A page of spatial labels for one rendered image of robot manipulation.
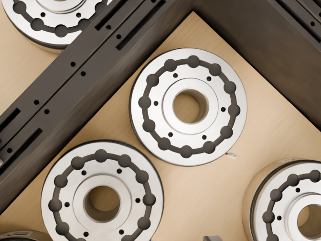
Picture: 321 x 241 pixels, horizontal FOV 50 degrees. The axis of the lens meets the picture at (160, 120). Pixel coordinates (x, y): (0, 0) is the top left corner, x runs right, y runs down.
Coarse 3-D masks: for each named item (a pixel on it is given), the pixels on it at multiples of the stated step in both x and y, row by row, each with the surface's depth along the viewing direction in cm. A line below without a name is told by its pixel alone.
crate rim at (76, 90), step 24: (168, 0) 22; (264, 0) 23; (288, 0) 23; (144, 24) 24; (288, 24) 23; (312, 24) 24; (120, 48) 23; (312, 48) 23; (96, 72) 22; (72, 96) 22; (48, 120) 22; (24, 144) 23; (0, 168) 22
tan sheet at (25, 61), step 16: (0, 0) 31; (0, 16) 31; (0, 32) 31; (16, 32) 31; (0, 48) 31; (16, 48) 31; (32, 48) 31; (0, 64) 31; (16, 64) 31; (32, 64) 31; (48, 64) 32; (0, 80) 31; (16, 80) 31; (32, 80) 31; (0, 96) 31; (16, 96) 31; (0, 112) 31
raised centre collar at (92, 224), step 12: (84, 180) 28; (96, 180) 28; (108, 180) 28; (120, 180) 28; (84, 192) 28; (120, 192) 28; (84, 204) 28; (120, 204) 28; (84, 216) 28; (120, 216) 28; (96, 228) 28; (108, 228) 28
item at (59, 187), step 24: (96, 144) 29; (120, 144) 29; (72, 168) 29; (96, 168) 28; (120, 168) 29; (144, 168) 29; (48, 192) 28; (72, 192) 28; (144, 192) 29; (48, 216) 28; (72, 216) 28; (144, 216) 29; (72, 240) 28; (96, 240) 28; (120, 240) 28; (144, 240) 29
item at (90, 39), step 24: (120, 0) 22; (144, 0) 23; (96, 24) 22; (120, 24) 22; (72, 48) 22; (96, 48) 22; (48, 72) 22; (72, 72) 22; (24, 96) 22; (48, 96) 22; (0, 120) 21; (24, 120) 21; (0, 144) 21
